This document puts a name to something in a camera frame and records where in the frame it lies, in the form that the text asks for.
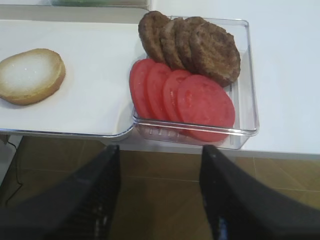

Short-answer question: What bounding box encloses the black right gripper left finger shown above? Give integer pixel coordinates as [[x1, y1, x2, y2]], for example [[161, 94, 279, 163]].
[[0, 145, 121, 240]]

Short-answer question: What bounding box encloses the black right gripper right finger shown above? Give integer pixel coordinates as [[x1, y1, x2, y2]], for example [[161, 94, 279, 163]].
[[199, 145, 320, 240]]

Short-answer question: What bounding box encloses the clear box for patties tomatoes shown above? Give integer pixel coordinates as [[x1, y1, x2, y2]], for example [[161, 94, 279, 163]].
[[132, 18, 260, 150]]

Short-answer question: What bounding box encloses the silver metal tray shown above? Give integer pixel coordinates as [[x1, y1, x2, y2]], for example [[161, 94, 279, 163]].
[[0, 4, 151, 137]]

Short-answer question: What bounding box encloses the brown meat patty leftmost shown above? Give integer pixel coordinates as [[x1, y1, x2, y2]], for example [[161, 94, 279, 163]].
[[138, 11, 170, 64]]

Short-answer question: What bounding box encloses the brown meat patty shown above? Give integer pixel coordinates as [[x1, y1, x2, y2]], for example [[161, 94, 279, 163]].
[[189, 22, 241, 88], [138, 11, 170, 64], [159, 17, 186, 70], [175, 16, 206, 73]]

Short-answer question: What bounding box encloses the brown meat patty front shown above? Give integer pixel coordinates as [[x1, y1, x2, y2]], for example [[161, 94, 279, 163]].
[[189, 22, 241, 88]]

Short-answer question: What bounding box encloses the red tomato slice front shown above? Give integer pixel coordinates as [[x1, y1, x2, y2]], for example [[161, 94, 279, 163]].
[[176, 74, 236, 128]]

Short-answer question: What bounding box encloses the red tomato slice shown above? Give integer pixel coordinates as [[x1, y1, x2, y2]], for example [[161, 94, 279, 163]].
[[129, 58, 156, 119], [176, 74, 236, 128], [145, 63, 171, 121], [162, 70, 192, 122]]

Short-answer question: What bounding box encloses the red tomato slice leftmost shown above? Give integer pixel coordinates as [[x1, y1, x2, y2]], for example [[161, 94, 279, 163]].
[[129, 58, 156, 119]]

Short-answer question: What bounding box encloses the bottom bun half on tray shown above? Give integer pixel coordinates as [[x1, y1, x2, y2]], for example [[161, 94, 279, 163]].
[[0, 48, 66, 106]]

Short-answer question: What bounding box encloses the black cable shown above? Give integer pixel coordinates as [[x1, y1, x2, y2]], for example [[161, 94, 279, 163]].
[[0, 139, 23, 203]]

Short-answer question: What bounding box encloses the white paper sheet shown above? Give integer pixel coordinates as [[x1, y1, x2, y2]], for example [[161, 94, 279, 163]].
[[0, 19, 144, 136]]

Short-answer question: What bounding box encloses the clear box for lettuce cheese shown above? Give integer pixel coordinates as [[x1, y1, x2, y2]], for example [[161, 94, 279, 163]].
[[39, 0, 153, 10]]

